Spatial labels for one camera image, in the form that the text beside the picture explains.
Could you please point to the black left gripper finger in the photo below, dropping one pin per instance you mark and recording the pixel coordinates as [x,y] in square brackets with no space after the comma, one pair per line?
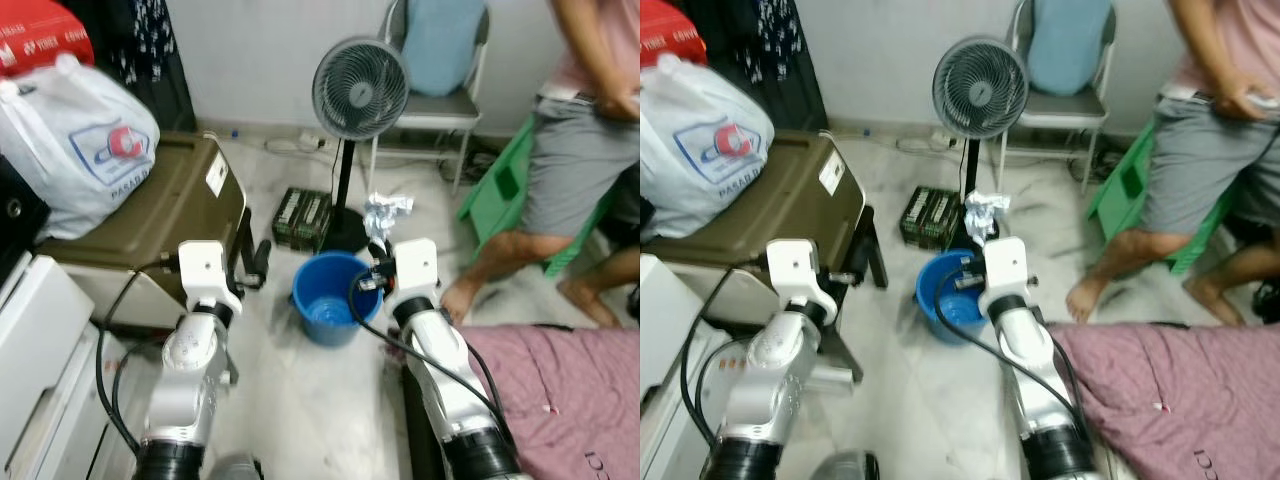
[876,260]
[262,262]

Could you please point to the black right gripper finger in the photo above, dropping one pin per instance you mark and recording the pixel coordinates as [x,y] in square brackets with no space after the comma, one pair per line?
[974,252]
[379,250]

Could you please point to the blue plastic bucket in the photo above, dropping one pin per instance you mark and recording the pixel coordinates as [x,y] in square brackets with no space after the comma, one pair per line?
[945,312]
[325,312]

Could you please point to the small black crate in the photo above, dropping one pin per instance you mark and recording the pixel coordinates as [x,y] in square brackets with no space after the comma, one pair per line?
[928,217]
[300,218]

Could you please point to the olive brown storage box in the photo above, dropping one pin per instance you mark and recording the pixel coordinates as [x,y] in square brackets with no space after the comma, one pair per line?
[790,210]
[170,210]

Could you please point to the white power strip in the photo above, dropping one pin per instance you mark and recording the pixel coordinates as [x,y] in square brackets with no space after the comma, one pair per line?
[940,139]
[310,141]

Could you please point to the grey metal chair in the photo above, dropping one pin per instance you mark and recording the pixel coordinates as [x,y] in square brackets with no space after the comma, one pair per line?
[1065,105]
[440,108]

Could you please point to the grey standing fan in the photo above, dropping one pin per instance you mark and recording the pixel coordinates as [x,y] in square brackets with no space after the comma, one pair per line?
[360,90]
[980,88]

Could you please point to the silver left robot leg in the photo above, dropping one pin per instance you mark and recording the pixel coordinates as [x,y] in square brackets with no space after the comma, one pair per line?
[845,466]
[235,468]

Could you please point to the white printed plastic bag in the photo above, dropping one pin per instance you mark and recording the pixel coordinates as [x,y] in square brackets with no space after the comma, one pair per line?
[70,150]
[700,150]

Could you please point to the person in grey shorts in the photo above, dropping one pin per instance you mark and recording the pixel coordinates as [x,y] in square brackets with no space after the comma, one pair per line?
[1190,165]
[570,170]

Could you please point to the white cabinet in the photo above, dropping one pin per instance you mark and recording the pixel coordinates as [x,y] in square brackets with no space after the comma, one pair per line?
[40,370]
[665,380]

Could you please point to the blue chair cushion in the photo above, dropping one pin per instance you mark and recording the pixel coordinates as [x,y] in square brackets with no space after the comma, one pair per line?
[440,45]
[1068,45]

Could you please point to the purple cartoon print blanket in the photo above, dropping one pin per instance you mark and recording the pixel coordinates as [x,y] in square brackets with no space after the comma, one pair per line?
[570,400]
[1180,400]

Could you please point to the black white patterned clothing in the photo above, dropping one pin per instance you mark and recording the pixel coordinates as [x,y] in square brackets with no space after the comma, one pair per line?
[770,50]
[150,50]

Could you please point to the red bag with white print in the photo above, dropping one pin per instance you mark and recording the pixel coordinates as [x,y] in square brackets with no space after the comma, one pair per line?
[40,35]
[665,30]

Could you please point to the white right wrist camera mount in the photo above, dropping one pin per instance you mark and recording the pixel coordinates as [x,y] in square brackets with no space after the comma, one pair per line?
[1005,266]
[415,268]

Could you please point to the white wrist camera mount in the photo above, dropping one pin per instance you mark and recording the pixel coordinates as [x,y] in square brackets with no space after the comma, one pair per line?
[1005,266]
[205,270]
[415,268]
[795,270]

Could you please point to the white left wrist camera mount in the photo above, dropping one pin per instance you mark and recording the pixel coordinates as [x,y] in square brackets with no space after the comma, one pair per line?
[795,270]
[205,270]

